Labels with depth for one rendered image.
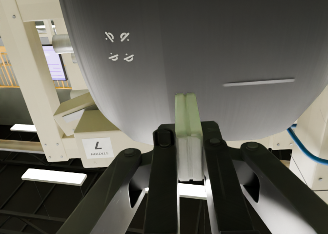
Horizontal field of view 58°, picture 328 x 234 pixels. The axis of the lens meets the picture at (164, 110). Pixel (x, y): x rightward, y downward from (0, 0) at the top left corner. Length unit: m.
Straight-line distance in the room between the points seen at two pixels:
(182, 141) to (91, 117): 0.87
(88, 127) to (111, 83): 0.65
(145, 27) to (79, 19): 0.07
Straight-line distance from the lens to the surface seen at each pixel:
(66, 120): 1.11
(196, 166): 0.17
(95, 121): 0.99
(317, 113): 0.68
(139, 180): 0.16
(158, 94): 0.32
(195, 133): 0.16
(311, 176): 0.74
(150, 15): 0.28
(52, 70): 4.69
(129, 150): 0.15
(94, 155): 1.00
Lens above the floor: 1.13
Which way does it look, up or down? 31 degrees up
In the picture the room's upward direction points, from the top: 174 degrees clockwise
